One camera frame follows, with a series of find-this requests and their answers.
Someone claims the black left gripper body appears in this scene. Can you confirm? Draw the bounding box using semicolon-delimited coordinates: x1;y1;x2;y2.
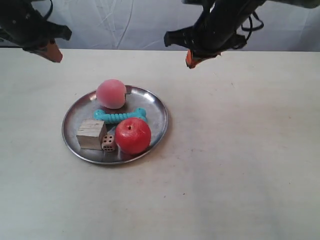
0;0;72;53

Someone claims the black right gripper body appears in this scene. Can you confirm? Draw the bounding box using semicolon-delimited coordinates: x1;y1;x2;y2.
163;0;265;54

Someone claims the round silver metal plate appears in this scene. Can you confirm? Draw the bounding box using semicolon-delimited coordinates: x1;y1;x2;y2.
61;85;169;165

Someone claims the grey backdrop cloth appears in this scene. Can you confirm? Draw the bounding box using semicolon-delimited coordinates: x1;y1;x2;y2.
32;0;320;52

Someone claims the pink toy peach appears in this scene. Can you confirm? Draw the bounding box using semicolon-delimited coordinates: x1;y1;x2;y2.
96;79;127;109

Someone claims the turquoise rubber bone toy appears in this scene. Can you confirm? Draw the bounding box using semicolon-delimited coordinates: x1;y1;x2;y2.
93;107;148;124

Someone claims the light wooden cube block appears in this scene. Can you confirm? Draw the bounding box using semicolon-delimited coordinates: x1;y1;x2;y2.
76;119;107;150

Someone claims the red toy apple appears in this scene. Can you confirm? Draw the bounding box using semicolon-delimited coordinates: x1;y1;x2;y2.
114;117;152;155

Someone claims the small wooden die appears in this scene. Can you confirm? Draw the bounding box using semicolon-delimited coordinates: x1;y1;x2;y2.
101;134;117;152

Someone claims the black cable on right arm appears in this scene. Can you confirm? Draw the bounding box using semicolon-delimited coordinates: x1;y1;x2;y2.
239;4;265;33

